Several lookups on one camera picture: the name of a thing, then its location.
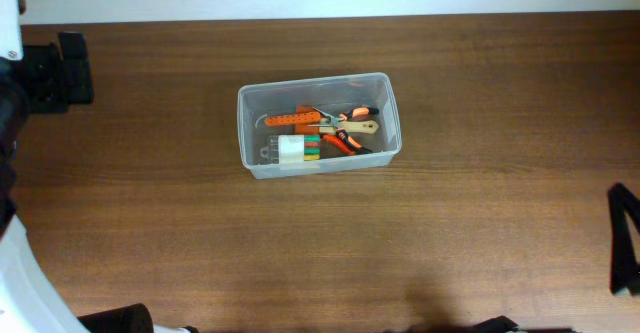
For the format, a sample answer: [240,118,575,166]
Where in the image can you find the orange black long-nose pliers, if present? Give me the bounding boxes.
[310,107,379,128]

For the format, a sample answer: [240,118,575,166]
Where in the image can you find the small red diagonal cutters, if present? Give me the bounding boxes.
[320,128,372,155]

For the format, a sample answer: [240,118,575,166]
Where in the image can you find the orange scraper wooden handle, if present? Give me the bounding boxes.
[294,106,379,134]

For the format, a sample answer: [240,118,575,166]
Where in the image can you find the clear plastic container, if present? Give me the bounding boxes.
[237,73,402,179]

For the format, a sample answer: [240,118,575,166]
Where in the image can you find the screwdriver set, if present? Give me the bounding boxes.
[259,135,321,164]

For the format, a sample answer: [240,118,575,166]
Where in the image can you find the orange perforated cylinder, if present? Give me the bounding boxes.
[264,111,322,127]

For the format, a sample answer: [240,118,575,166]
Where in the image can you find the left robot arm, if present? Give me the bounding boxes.
[1,0,192,333]

